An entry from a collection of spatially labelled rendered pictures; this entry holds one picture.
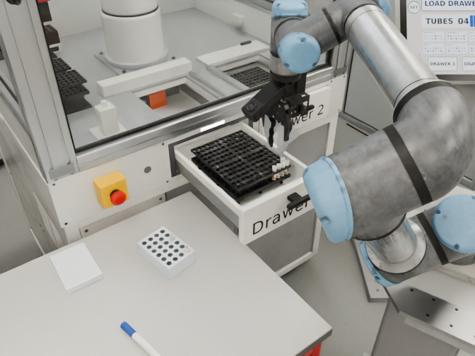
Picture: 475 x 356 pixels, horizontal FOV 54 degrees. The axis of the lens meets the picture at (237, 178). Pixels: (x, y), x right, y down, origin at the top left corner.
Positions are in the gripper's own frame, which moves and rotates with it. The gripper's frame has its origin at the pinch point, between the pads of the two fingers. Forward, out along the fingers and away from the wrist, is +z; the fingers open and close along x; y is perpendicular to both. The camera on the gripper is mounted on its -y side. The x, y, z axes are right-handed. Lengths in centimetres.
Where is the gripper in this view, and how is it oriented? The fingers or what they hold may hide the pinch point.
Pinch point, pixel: (274, 147)
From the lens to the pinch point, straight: 117.6
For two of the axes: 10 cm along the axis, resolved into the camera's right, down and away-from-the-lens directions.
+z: 0.0, 7.9, 6.1
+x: -5.9, -4.9, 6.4
